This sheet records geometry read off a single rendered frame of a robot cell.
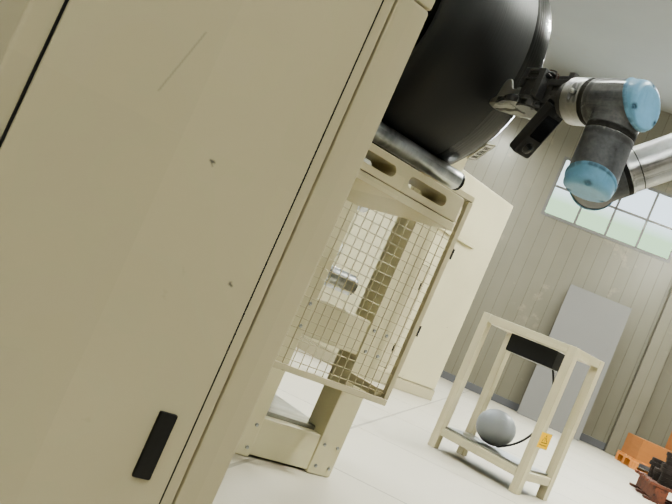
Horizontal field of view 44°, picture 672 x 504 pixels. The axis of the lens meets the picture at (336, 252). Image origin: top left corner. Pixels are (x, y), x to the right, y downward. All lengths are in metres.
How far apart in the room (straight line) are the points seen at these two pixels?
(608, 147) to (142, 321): 0.92
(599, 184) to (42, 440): 1.01
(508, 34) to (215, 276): 1.06
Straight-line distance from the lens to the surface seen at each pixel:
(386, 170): 1.77
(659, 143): 1.68
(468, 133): 1.82
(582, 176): 1.50
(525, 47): 1.83
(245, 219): 0.89
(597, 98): 1.57
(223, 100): 0.86
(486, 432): 4.63
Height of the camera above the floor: 0.55
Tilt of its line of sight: 3 degrees up
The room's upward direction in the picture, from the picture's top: 24 degrees clockwise
